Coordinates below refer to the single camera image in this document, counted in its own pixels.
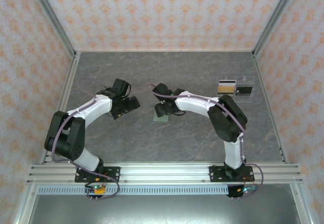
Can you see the green folding card holder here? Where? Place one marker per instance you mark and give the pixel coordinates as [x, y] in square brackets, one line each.
[162, 119]

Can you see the orange credit card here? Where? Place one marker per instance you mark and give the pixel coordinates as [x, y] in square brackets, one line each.
[226, 90]

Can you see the black credit card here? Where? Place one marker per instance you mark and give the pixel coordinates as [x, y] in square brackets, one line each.
[244, 90]

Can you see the clear acrylic card stand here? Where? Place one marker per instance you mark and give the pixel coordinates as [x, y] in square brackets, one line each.
[244, 98]

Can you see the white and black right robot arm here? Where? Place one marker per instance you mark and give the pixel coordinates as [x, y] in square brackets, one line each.
[195, 104]

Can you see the circuit board with yellow connector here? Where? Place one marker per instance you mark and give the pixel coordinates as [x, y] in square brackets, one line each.
[101, 190]

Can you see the grey metal panel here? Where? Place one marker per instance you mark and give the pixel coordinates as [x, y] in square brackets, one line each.
[162, 211]

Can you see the circuit board with green light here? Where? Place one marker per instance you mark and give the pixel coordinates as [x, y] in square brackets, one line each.
[246, 190]

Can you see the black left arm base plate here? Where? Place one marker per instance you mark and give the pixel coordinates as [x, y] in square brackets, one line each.
[114, 172]

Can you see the aluminium mounting rail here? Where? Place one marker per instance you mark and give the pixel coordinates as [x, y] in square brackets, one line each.
[162, 173]

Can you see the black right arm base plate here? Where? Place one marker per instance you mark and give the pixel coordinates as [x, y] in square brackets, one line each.
[216, 173]

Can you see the aluminium frame post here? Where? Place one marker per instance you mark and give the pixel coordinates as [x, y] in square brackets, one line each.
[276, 16]
[51, 16]

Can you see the aluminium frame leg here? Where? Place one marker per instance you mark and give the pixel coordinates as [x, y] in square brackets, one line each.
[303, 208]
[24, 208]

